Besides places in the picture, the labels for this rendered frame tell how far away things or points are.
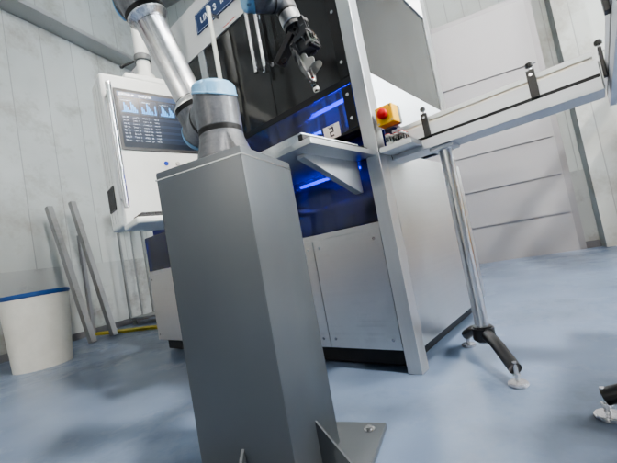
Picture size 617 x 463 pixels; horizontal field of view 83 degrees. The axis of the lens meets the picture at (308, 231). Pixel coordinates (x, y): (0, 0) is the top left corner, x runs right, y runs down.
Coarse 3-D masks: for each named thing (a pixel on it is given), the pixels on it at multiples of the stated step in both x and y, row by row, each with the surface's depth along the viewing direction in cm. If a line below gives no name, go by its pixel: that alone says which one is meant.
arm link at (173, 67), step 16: (112, 0) 101; (128, 0) 96; (144, 0) 96; (160, 0) 100; (128, 16) 98; (144, 16) 98; (160, 16) 100; (144, 32) 99; (160, 32) 99; (160, 48) 99; (176, 48) 101; (160, 64) 100; (176, 64) 100; (176, 80) 100; (192, 80) 102; (176, 96) 101; (176, 112) 101; (192, 128) 98; (192, 144) 105
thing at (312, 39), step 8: (288, 24) 121; (296, 24) 122; (304, 24) 119; (296, 32) 122; (304, 32) 118; (312, 32) 121; (296, 40) 120; (304, 40) 118; (312, 40) 119; (296, 48) 120; (304, 48) 120; (312, 48) 122
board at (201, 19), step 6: (210, 0) 196; (216, 0) 193; (222, 0) 190; (228, 0) 187; (204, 6) 200; (210, 6) 197; (216, 6) 193; (222, 6) 190; (198, 12) 204; (204, 12) 201; (216, 12) 194; (198, 18) 204; (204, 18) 201; (198, 24) 205; (204, 24) 201; (198, 30) 205
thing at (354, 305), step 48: (432, 192) 174; (144, 240) 269; (336, 240) 153; (432, 240) 163; (336, 288) 155; (384, 288) 140; (432, 288) 153; (336, 336) 157; (384, 336) 142; (432, 336) 145
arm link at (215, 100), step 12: (204, 84) 88; (216, 84) 88; (228, 84) 90; (192, 96) 91; (204, 96) 88; (216, 96) 88; (228, 96) 89; (192, 108) 93; (204, 108) 88; (216, 108) 88; (228, 108) 89; (192, 120) 95; (204, 120) 88; (216, 120) 87; (228, 120) 88; (240, 120) 92
